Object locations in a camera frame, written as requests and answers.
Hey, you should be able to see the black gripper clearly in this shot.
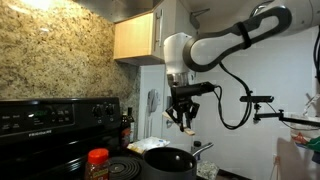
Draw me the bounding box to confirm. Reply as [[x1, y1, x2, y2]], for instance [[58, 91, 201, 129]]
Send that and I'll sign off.
[[165, 85, 201, 133]]

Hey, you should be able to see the large wooden spoon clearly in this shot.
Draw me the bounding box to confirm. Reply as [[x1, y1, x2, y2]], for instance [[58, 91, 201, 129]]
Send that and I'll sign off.
[[162, 111, 196, 137]]

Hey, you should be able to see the spice jar with black lid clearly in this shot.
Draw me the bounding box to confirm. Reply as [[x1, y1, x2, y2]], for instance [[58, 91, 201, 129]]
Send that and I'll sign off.
[[191, 140, 203, 162]]

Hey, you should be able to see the spice jar with red lid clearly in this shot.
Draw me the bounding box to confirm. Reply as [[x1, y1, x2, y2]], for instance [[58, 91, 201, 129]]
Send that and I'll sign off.
[[83, 148, 110, 180]]

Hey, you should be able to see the black electric stove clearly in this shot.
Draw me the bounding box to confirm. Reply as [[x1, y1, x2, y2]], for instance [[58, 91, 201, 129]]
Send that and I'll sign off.
[[0, 96, 144, 180]]

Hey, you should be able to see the white plastic bag package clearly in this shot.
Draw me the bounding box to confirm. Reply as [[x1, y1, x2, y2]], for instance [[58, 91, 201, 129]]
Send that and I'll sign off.
[[126, 136, 171, 155]]

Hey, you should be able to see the dark bottle with white label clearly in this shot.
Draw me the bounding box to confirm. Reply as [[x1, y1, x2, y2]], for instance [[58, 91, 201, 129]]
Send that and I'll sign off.
[[127, 106, 136, 143]]

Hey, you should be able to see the dark bottle with orange label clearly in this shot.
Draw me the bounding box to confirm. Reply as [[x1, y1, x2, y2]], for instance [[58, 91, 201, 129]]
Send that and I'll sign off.
[[120, 114, 132, 149]]

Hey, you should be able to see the black coil burner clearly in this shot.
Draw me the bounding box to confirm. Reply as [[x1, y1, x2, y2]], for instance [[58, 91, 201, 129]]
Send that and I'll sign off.
[[108, 155, 143, 180]]

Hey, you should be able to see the white bowl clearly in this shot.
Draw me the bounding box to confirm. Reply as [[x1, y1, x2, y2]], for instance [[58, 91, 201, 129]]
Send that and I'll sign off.
[[289, 113, 320, 139]]

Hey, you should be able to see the steel range hood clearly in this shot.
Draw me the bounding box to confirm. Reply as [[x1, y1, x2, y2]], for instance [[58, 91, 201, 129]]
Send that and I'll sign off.
[[71, 0, 164, 24]]

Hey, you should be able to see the green cloth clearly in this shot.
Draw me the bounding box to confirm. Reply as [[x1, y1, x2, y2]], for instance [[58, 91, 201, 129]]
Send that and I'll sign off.
[[306, 135, 320, 164]]

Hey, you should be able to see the silver door handle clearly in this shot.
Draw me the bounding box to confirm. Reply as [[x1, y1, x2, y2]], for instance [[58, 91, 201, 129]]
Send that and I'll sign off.
[[165, 118, 176, 129]]

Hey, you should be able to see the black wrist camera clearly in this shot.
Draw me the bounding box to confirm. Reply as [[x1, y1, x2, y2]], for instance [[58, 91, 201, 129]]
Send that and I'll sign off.
[[184, 81, 218, 98]]

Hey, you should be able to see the white wall phone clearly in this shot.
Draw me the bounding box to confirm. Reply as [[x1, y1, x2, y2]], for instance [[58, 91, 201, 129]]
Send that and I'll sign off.
[[147, 88, 161, 114]]

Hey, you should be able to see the dark saucepan with silver handle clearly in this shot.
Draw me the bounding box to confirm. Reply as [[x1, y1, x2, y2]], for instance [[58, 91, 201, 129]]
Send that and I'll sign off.
[[141, 142, 215, 180]]

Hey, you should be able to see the black stereo camera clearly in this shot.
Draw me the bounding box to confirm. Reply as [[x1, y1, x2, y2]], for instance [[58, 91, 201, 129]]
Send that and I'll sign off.
[[239, 95, 275, 103]]

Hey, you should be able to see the light wood wall cabinet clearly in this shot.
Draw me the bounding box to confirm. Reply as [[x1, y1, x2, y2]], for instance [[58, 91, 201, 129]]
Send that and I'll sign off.
[[113, 0, 198, 66]]

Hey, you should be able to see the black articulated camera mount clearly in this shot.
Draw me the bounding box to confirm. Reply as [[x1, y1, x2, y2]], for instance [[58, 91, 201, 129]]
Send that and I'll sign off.
[[252, 101, 320, 128]]

